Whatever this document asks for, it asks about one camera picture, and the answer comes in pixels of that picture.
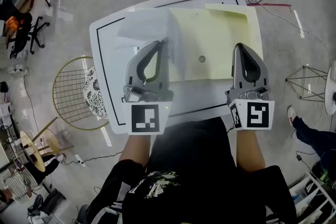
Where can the person's black printed shirt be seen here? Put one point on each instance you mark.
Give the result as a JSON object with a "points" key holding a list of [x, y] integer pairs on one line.
{"points": [[191, 154]]}

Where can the person's left forearm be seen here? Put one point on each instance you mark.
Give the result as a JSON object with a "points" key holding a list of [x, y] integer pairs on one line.
{"points": [[135, 148]]}

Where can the orange bag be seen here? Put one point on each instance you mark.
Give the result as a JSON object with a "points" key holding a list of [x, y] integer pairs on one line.
{"points": [[12, 21]]}

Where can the round wooden stool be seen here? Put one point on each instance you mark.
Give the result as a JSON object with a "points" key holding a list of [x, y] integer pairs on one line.
{"points": [[32, 152]]}

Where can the black white floral cushion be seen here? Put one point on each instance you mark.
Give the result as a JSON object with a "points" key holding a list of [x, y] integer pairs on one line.
{"points": [[93, 91]]}

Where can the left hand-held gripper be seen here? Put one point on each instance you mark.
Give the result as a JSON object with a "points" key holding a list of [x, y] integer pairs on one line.
{"points": [[145, 118]]}

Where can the white shelf rack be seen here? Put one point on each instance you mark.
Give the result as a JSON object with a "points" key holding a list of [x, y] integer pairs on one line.
{"points": [[299, 192]]}

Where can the translucent white plastic bag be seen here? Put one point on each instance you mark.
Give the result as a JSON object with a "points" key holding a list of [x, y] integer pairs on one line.
{"points": [[144, 25]]}

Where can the black office chair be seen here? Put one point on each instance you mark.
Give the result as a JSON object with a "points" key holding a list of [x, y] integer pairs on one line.
{"points": [[22, 21]]}

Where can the person's right forearm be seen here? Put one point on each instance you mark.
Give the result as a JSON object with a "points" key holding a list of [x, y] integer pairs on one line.
{"points": [[249, 149]]}

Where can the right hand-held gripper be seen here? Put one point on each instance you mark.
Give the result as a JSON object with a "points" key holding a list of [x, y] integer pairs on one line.
{"points": [[258, 115]]}

